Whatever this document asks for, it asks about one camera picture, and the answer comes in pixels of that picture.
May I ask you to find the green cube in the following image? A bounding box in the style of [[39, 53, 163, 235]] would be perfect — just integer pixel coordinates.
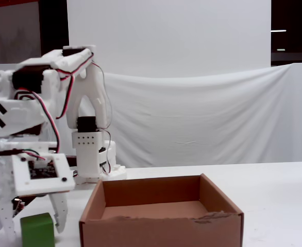
[[20, 213, 56, 247]]

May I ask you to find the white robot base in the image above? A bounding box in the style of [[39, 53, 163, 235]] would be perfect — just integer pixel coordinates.
[[75, 140, 127, 186]]

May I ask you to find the brown cardboard box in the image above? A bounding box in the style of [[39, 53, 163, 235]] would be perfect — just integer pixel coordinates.
[[79, 173, 244, 247]]

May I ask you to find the white cloth backdrop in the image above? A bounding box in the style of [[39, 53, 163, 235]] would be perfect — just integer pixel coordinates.
[[0, 61, 302, 169]]

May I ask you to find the white backdrop board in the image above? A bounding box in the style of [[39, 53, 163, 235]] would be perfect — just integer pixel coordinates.
[[66, 0, 272, 78]]

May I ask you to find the white gripper camera mount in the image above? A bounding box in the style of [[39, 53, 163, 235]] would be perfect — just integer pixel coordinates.
[[11, 153, 76, 194]]

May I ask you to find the black camera cable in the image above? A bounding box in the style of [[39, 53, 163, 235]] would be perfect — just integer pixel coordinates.
[[0, 148, 50, 163]]

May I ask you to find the red black white servo cable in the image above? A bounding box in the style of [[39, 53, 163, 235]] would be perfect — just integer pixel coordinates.
[[55, 51, 95, 119], [13, 89, 61, 155]]

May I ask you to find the thin grey base cable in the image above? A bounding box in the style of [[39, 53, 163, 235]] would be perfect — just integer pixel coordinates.
[[92, 61, 114, 176]]

